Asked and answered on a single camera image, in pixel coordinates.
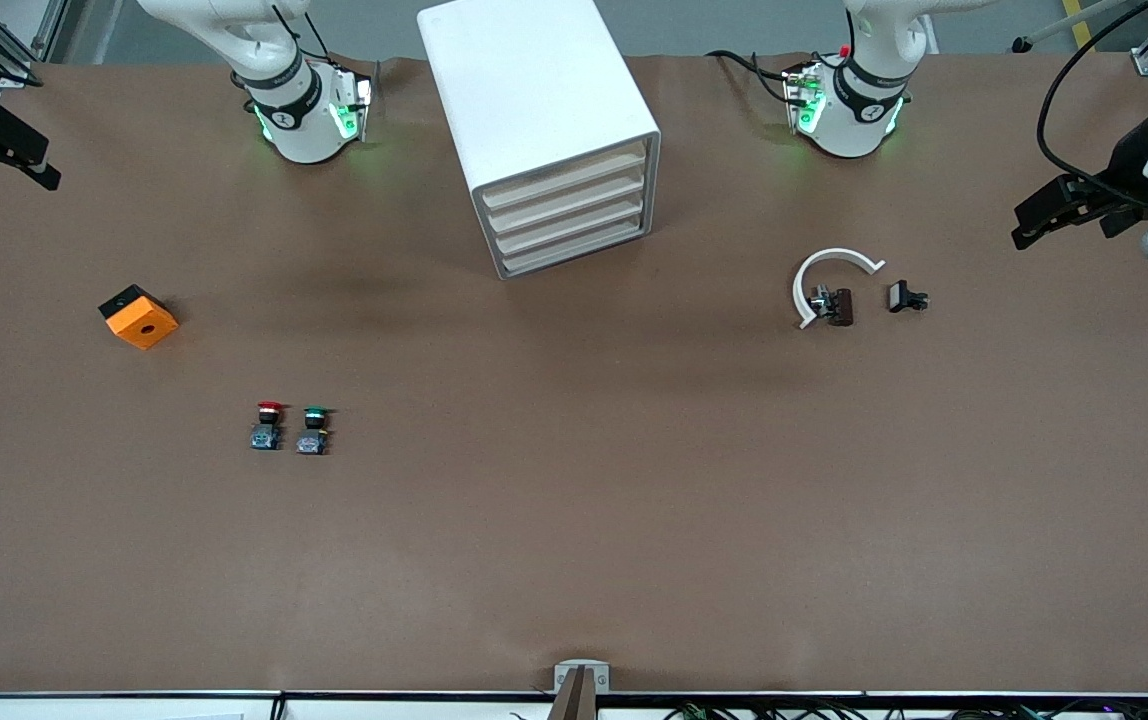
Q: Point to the red push button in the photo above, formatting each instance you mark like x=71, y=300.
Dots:
x=267, y=430

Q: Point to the brown table cover sheet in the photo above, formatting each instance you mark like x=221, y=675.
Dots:
x=574, y=500

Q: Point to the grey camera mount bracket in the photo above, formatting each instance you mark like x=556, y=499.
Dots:
x=582, y=675

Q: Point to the small black clip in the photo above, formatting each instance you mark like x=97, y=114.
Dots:
x=902, y=297

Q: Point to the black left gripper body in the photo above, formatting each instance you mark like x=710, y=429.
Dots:
x=1130, y=159

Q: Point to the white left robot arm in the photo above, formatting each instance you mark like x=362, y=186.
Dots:
x=859, y=130

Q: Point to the orange and black box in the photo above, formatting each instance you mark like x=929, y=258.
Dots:
x=144, y=325

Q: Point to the grey metal rod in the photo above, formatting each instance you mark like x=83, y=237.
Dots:
x=1034, y=42

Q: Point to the black table edge rail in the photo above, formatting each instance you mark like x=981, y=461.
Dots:
x=134, y=694

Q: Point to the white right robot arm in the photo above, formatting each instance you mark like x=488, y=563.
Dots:
x=304, y=130

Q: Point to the brown and metal small part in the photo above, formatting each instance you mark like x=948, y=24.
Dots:
x=839, y=308

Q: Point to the green push button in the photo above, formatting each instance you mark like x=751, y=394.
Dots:
x=312, y=435

